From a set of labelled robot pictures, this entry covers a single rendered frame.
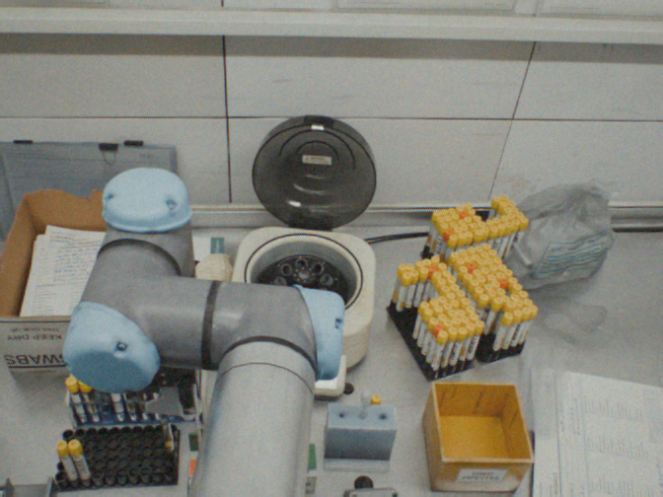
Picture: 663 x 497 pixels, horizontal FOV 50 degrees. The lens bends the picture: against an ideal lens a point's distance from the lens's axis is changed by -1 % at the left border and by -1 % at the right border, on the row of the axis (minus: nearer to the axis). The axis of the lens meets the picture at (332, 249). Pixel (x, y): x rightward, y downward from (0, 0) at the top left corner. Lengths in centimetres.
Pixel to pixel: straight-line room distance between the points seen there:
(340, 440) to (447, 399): 19
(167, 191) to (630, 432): 89
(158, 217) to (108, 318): 10
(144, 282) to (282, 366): 14
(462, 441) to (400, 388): 14
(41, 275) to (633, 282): 111
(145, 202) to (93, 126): 71
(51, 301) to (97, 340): 73
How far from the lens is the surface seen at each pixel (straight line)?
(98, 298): 59
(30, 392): 126
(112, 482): 114
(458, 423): 120
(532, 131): 141
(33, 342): 122
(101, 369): 59
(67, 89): 130
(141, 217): 62
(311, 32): 117
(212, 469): 47
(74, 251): 136
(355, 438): 109
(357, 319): 116
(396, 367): 125
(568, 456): 122
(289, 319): 56
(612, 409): 130
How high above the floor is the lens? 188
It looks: 45 degrees down
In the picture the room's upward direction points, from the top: 6 degrees clockwise
